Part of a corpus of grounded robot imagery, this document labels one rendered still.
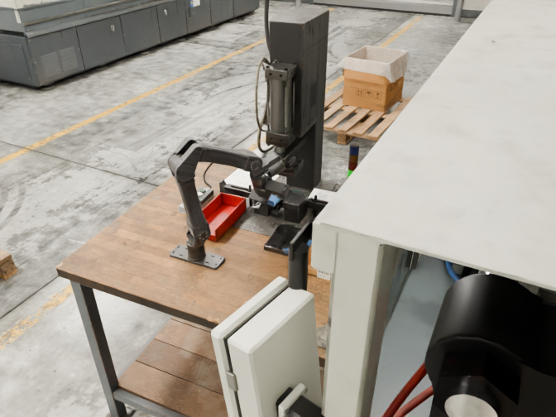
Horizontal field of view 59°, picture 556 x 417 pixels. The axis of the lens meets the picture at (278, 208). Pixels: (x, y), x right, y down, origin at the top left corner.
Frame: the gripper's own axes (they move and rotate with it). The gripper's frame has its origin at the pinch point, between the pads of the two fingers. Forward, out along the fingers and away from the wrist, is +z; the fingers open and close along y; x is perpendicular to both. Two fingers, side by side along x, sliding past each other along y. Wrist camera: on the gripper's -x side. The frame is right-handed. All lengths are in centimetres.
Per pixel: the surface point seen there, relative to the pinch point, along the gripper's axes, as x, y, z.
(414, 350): -66, -41, -25
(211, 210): 22.7, -7.2, 9.4
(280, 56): 5, 39, -37
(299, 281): -43, -53, -87
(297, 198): -9.6, 8.5, 7.4
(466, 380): -68, -62, -102
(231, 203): 18.0, 0.5, 13.4
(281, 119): -0.8, 21.9, -23.7
